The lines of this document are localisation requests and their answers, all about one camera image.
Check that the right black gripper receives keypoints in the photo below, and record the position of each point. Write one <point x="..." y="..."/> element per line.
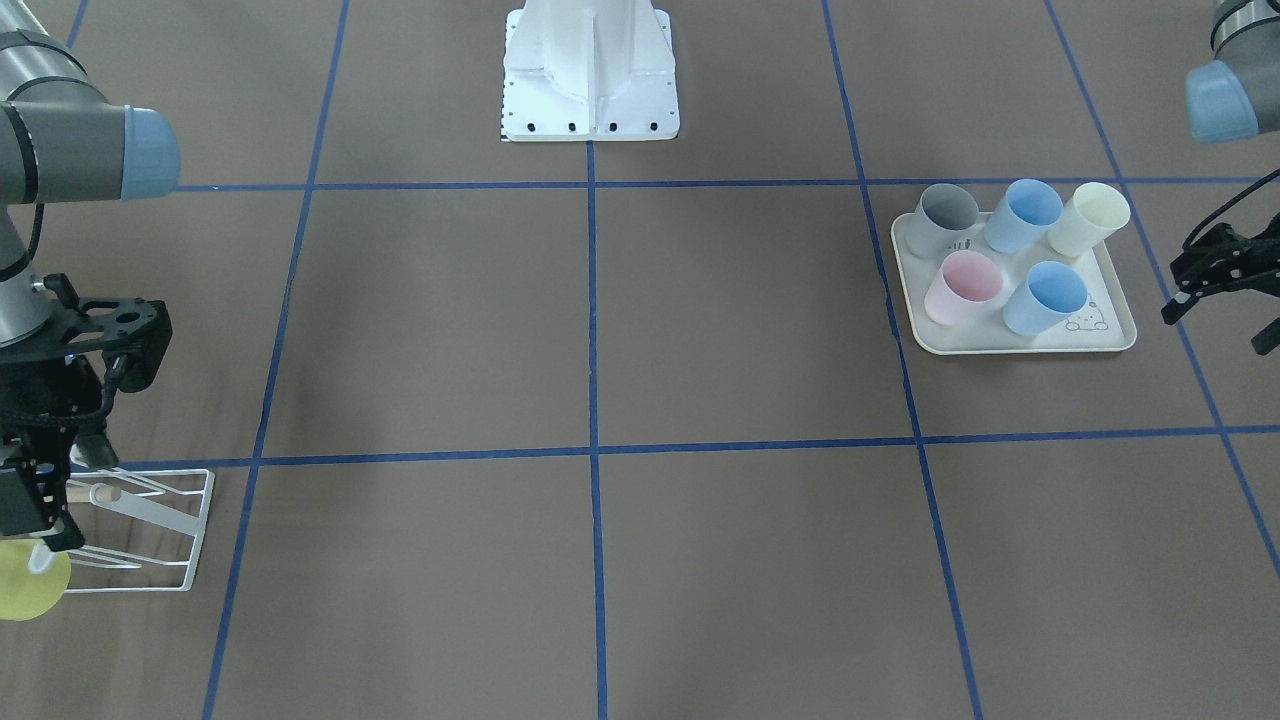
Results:
<point x="40" y="385"/>

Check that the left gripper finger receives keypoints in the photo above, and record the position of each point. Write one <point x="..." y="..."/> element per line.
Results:
<point x="1268" y="339"/>

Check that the yellow plastic cup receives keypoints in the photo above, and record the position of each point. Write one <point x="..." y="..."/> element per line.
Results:
<point x="33" y="578"/>

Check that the light blue cup front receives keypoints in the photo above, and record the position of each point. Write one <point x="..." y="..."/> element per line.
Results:
<point x="1049" y="294"/>

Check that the light blue cup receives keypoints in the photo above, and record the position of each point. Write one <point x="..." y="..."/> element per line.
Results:
<point x="1026" y="211"/>
<point x="1049" y="294"/>

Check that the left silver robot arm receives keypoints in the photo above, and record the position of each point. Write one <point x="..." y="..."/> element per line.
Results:
<point x="1229" y="99"/>

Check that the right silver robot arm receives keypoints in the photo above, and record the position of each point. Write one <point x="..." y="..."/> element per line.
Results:
<point x="63" y="141"/>

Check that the cream plastic cup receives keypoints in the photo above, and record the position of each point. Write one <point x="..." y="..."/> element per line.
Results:
<point x="1094" y="212"/>

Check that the light blue cup rear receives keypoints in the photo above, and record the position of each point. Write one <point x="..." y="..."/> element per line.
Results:
<point x="1026" y="211"/>

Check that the pink plastic cup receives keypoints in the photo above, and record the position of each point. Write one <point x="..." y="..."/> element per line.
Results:
<point x="965" y="283"/>

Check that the grey plastic cup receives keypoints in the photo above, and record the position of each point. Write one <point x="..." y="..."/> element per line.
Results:
<point x="942" y="216"/>

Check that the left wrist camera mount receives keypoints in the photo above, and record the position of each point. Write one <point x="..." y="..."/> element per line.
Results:
<point x="1217" y="259"/>

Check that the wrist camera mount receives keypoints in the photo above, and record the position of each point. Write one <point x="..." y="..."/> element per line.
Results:
<point x="131" y="334"/>
<point x="1217" y="259"/>

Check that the white wire cup rack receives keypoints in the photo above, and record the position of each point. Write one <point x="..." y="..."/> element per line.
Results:
<point x="145" y="530"/>

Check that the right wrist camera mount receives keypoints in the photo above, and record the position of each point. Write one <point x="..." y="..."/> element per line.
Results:
<point x="131" y="334"/>

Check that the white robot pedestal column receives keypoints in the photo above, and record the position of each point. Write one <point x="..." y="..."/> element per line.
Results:
<point x="579" y="71"/>

